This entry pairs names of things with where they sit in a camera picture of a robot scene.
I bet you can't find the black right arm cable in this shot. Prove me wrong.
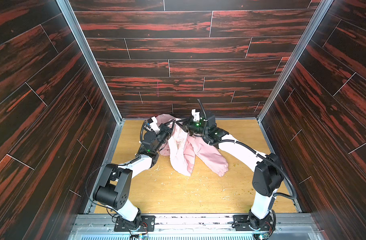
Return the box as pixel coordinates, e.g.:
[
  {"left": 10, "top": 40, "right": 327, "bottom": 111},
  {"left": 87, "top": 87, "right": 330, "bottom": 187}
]
[{"left": 196, "top": 98, "right": 208, "bottom": 119}]

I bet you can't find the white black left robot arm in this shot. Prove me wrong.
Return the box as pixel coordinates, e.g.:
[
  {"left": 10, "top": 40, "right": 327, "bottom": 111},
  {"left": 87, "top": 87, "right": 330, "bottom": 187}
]
[{"left": 93, "top": 117, "right": 176, "bottom": 230}]

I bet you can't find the pink zip-up jacket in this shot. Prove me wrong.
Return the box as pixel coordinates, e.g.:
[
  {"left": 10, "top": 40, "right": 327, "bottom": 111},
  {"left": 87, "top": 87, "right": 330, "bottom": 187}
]
[{"left": 160, "top": 125, "right": 229, "bottom": 177}]

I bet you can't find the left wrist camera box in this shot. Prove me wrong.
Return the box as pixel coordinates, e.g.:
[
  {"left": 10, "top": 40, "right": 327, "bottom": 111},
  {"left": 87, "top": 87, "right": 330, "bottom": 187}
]
[{"left": 146, "top": 117, "right": 160, "bottom": 133}]

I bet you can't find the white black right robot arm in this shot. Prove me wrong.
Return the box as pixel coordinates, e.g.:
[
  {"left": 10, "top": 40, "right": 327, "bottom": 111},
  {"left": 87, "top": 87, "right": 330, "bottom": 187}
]
[{"left": 176, "top": 113, "right": 297, "bottom": 233}]

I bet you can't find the aluminium frame rail left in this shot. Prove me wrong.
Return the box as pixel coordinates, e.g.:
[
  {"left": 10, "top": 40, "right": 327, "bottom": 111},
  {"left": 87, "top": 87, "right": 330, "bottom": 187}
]
[{"left": 56, "top": 1, "right": 125, "bottom": 215}]

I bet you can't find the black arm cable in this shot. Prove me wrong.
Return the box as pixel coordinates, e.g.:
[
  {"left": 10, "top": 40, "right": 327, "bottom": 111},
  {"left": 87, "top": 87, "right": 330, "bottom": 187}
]
[
  {"left": 196, "top": 98, "right": 208, "bottom": 119},
  {"left": 139, "top": 119, "right": 149, "bottom": 145}
]

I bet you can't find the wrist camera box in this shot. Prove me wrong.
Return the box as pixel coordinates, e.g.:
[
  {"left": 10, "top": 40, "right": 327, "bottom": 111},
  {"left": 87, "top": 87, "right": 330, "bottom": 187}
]
[
  {"left": 146, "top": 117, "right": 160, "bottom": 133},
  {"left": 191, "top": 109, "right": 201, "bottom": 122}
]

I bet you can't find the aluminium frame rail right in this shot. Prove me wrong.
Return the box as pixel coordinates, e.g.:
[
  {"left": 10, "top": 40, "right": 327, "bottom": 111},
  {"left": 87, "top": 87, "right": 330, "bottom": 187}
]
[{"left": 259, "top": 1, "right": 339, "bottom": 214}]

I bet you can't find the aluminium frame rail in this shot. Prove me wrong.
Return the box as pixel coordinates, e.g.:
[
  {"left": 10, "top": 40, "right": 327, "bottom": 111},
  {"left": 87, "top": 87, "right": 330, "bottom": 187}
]
[
  {"left": 56, "top": 1, "right": 125, "bottom": 215},
  {"left": 259, "top": 1, "right": 339, "bottom": 214}
]

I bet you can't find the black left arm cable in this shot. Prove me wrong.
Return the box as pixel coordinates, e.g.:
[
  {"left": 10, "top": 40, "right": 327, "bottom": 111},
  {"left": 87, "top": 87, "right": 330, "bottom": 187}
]
[{"left": 139, "top": 119, "right": 149, "bottom": 145}]

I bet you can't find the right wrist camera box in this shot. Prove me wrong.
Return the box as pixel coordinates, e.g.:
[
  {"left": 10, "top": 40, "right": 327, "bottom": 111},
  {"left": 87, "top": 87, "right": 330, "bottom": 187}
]
[{"left": 191, "top": 109, "right": 201, "bottom": 122}]

